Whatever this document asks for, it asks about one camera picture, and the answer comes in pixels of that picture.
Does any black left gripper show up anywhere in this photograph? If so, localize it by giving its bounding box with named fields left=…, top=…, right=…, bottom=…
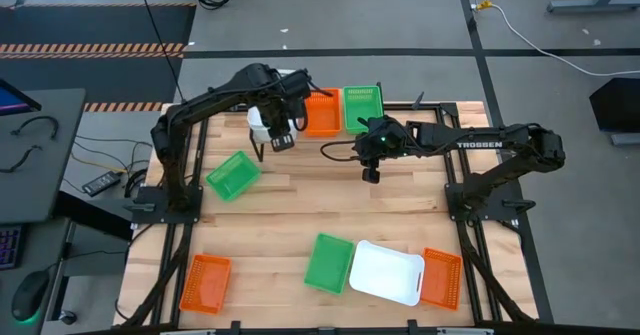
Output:
left=263, top=72, right=314, bottom=137

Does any white plastic storage basket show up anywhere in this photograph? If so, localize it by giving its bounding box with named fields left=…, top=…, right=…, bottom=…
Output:
left=246, top=103, right=300, bottom=145
left=348, top=239, right=426, bottom=308

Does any green plastic mesh basket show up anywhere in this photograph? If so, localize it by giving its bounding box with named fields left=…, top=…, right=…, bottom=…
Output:
left=342, top=84, right=385, bottom=135
left=303, top=232, right=356, bottom=296
left=204, top=149, right=263, bottom=203

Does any orange plastic mesh basket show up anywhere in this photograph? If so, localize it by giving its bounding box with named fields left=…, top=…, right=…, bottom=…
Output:
left=418, top=246, right=464, bottom=311
left=178, top=253, right=233, bottom=316
left=303, top=87, right=344, bottom=138

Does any black power adapter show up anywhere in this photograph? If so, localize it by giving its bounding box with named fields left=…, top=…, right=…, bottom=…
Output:
left=81, top=170, right=123, bottom=198

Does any black hazard striped floor mat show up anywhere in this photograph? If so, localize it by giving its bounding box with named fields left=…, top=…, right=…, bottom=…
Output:
left=0, top=2, right=198, bottom=114

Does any black side furniture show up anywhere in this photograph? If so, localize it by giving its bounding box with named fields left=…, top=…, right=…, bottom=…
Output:
left=588, top=77, right=640, bottom=148

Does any dark grey office desk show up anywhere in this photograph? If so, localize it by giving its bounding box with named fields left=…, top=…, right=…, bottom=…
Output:
left=0, top=87, right=87, bottom=335

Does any computer monitor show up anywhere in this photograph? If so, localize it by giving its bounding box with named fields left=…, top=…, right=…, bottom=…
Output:
left=0, top=77, right=43, bottom=118

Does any black computer keyboard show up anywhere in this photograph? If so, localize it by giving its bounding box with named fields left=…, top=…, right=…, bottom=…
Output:
left=0, top=223, right=25, bottom=272

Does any black computer mouse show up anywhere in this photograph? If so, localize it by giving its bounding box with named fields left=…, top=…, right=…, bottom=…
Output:
left=10, top=268, right=51, bottom=323

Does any black aluminium rig frame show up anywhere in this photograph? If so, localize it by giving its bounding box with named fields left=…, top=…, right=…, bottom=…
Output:
left=112, top=91, right=556, bottom=335

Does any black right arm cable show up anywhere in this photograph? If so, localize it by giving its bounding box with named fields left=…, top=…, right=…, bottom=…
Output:
left=319, top=141, right=362, bottom=163

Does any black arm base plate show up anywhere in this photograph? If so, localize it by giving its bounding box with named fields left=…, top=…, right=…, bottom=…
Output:
left=130, top=184, right=205, bottom=225
left=443, top=182, right=536, bottom=222

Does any thin black hanging cable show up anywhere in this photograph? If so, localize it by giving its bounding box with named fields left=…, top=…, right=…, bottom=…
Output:
left=133, top=0, right=187, bottom=105

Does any black floor cable bundle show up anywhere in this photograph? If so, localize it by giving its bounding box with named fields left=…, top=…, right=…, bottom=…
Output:
left=122, top=167, right=151, bottom=199

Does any white power cable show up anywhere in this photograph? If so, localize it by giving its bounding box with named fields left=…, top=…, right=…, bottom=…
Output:
left=487, top=2, right=640, bottom=78

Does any black cable on desk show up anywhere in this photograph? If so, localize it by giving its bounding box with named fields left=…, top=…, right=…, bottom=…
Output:
left=9, top=115, right=61, bottom=141
left=0, top=144, right=44, bottom=175

